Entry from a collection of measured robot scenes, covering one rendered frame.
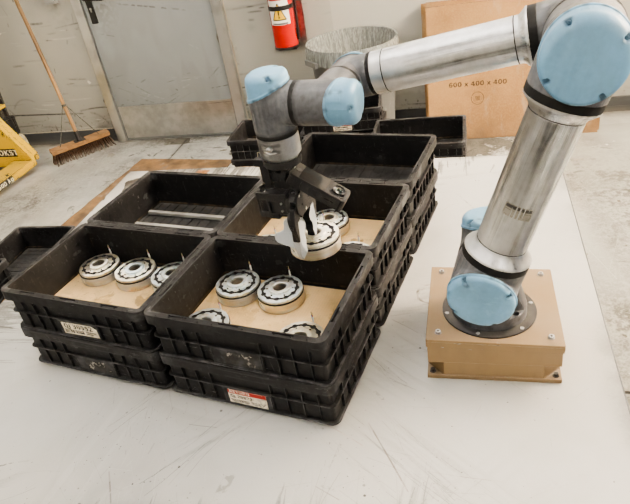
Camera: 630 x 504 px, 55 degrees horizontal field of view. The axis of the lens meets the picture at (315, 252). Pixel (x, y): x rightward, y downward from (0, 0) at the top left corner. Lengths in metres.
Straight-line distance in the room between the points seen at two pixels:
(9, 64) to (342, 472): 4.60
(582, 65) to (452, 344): 0.61
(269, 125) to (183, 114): 3.70
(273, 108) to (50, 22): 4.06
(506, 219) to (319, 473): 0.57
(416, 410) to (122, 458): 0.59
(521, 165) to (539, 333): 0.43
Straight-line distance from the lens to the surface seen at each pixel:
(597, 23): 0.88
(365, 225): 1.57
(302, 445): 1.23
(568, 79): 0.89
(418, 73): 1.07
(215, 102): 4.59
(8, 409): 1.58
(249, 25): 4.36
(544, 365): 1.29
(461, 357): 1.28
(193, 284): 1.38
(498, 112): 4.04
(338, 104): 0.99
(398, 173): 1.82
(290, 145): 1.07
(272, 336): 1.11
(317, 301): 1.33
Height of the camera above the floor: 1.64
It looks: 33 degrees down
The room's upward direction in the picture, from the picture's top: 10 degrees counter-clockwise
